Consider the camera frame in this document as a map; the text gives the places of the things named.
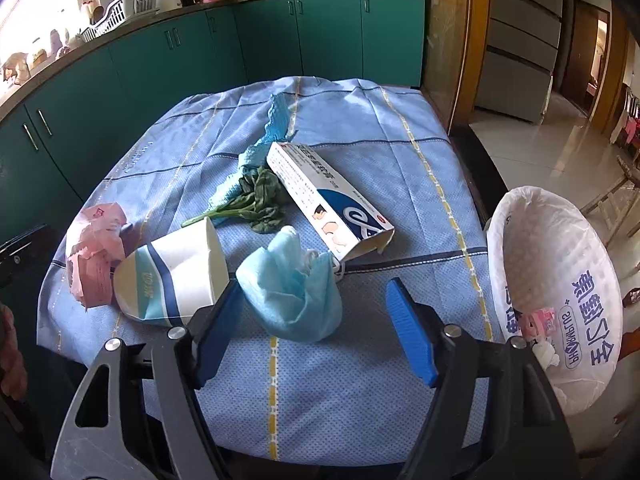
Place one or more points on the white blue-striped paper cup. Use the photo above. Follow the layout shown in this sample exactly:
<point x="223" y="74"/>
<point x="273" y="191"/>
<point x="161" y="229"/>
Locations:
<point x="175" y="270"/>

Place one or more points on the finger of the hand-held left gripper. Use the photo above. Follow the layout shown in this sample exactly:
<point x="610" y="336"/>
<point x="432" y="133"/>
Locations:
<point x="22" y="255"/>

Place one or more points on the blue plaid tablecloth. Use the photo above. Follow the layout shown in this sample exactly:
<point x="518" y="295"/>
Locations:
<point x="380" y="125"/>

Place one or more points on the group of glassware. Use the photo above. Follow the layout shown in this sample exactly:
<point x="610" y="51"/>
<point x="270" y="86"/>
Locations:
<point x="17" y="65"/>

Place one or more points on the teal lace cloth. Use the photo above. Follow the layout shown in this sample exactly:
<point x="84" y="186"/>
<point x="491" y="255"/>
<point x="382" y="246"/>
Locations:
<point x="272" y="125"/>

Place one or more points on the person's left forearm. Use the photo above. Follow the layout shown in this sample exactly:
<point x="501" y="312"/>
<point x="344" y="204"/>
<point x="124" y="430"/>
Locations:
<point x="10" y="355"/>

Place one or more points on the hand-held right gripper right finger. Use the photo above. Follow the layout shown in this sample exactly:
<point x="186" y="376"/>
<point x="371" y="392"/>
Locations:
<point x="407" y="330"/>

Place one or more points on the grey refrigerator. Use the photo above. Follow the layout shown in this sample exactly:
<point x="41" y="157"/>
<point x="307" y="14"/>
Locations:
<point x="515" y="60"/>

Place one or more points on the kitchen window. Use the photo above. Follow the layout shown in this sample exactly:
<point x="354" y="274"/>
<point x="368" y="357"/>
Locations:
<point x="30" y="0"/>

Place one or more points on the blue face mask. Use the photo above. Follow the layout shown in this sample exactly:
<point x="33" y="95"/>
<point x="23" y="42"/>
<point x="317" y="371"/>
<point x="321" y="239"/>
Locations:
<point x="290" y="300"/>

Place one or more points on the teal base cabinets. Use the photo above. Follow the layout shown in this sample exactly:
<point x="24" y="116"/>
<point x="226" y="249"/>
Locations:
<point x="325" y="35"/>

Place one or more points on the white and blue carton box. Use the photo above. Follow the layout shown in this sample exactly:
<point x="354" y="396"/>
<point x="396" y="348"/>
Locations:
<point x="320" y="195"/>

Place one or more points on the pink plastic bag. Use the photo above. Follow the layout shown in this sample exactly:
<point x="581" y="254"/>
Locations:
<point x="95" y="255"/>

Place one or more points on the dark green spinach leaves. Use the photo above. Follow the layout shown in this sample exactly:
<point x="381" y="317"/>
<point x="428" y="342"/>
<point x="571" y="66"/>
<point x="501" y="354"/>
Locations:
<point x="260" y="200"/>

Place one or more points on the wooden framed glass door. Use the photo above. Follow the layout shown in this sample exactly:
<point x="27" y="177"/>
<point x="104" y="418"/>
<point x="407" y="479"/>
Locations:
<point x="445" y="60"/>

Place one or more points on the wooden bench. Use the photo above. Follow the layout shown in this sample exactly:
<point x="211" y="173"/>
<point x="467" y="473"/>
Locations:
<point x="629" y="172"/>

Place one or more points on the white tissue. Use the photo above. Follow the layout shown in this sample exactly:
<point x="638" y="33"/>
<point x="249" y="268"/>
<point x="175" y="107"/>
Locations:
<point x="547" y="355"/>

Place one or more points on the white dish rack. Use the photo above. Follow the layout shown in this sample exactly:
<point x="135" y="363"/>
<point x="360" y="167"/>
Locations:
<point x="125" y="10"/>

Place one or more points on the brown interior door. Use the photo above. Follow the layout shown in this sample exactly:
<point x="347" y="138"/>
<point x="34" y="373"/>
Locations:
<point x="582" y="55"/>

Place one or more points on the bin with white plastic liner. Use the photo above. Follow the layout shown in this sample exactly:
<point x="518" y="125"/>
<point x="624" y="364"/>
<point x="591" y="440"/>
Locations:
<point x="550" y="240"/>

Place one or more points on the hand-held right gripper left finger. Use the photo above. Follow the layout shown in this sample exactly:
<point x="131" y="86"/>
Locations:
<point x="220" y="325"/>

